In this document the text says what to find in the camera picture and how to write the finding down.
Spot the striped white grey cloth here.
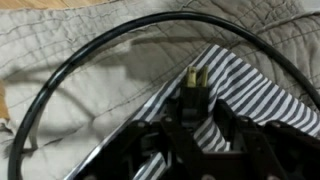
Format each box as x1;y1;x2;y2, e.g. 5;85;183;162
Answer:
63;44;320;180

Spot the black power cable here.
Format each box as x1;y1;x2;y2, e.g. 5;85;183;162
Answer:
7;10;320;180

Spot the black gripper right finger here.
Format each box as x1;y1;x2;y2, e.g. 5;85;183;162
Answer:
213;98;320;180

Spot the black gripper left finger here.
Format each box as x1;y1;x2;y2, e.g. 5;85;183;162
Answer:
76;96;204;180

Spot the beige quilted blanket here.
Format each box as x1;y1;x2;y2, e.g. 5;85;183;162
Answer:
0;0;320;180

